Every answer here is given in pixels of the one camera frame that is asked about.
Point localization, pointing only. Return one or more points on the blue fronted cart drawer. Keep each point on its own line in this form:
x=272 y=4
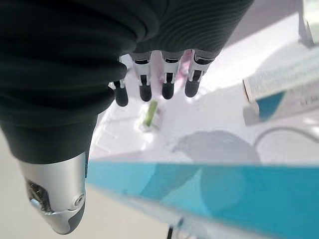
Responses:
x=224 y=194

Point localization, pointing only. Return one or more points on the white blue medicine box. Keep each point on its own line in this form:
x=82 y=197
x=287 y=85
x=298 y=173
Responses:
x=279 y=87

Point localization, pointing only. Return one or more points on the green white medicine box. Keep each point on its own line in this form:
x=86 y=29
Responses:
x=149 y=114

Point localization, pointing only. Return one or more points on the white medicine carton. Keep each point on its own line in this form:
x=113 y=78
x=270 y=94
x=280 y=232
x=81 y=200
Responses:
x=311 y=25

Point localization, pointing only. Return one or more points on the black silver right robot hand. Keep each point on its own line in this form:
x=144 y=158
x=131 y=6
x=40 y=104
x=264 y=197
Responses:
x=62 y=62

